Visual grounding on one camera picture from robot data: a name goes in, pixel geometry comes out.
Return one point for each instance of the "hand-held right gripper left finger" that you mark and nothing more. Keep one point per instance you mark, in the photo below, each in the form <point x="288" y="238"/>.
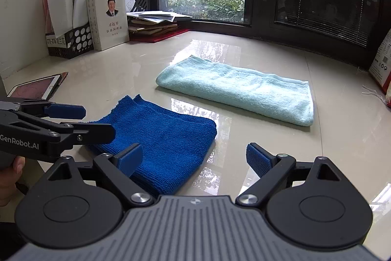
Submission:
<point x="131" y="160"/>

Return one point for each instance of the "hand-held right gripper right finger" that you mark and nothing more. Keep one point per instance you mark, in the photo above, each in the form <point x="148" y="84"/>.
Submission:
<point x="258" y="158"/>

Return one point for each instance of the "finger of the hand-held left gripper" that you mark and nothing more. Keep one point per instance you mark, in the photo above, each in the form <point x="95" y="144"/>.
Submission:
<point x="94" y="134"/>
<point x="67" y="112"/>

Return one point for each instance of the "blue microfibre towel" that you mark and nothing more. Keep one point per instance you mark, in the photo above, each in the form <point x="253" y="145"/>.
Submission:
<point x="171" y="141"/>

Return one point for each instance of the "light teal towel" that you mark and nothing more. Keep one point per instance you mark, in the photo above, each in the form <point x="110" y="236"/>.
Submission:
<point x="238" y="86"/>

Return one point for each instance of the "person's left hand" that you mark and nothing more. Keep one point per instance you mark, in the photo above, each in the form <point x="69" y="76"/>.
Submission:
<point x="9" y="184"/>

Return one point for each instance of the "white tablet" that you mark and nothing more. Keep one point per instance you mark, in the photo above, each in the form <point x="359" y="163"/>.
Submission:
<point x="39" y="86"/>

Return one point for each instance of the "black perforated file holder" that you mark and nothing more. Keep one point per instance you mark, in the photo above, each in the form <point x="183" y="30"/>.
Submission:
<point x="79" y="44"/>

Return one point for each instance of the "white book with portrait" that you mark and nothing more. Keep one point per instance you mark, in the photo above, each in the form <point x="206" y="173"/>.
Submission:
<point x="110" y="34"/>

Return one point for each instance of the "white envelope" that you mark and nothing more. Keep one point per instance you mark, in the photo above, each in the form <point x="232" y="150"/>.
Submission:
<point x="59" y="13"/>
<point x="82" y="7"/>

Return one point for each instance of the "stack of brown books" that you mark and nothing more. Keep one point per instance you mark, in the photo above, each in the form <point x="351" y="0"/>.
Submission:
<point x="152" y="28"/>

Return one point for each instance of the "white paper pile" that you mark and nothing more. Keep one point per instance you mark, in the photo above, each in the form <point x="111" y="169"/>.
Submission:
<point x="158" y="16"/>

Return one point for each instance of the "red and white rice bag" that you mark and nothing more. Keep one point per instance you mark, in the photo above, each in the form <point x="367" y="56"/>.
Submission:
<point x="383" y="65"/>

